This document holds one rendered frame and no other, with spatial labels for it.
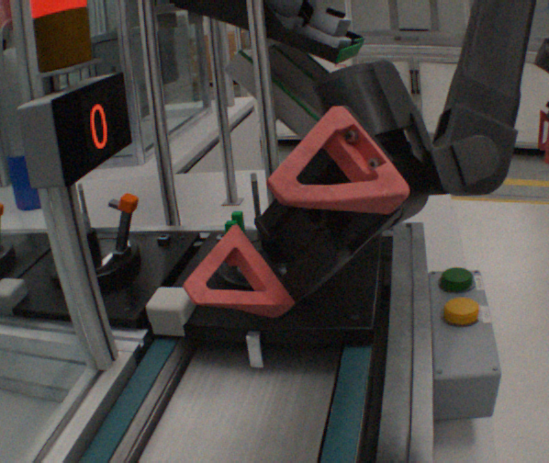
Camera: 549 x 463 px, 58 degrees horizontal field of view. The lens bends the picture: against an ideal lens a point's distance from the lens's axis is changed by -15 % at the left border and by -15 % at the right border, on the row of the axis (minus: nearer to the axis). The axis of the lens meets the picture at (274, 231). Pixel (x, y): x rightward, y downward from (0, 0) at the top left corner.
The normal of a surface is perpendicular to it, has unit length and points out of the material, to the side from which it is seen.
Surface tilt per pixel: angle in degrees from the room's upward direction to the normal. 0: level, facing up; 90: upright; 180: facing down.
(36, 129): 90
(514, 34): 71
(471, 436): 0
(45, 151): 90
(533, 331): 0
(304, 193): 43
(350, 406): 0
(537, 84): 90
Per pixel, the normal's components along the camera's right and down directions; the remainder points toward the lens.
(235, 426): -0.10, -0.92
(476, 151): -0.07, 0.05
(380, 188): 0.26, -0.46
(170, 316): -0.19, 0.41
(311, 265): -0.62, 0.24
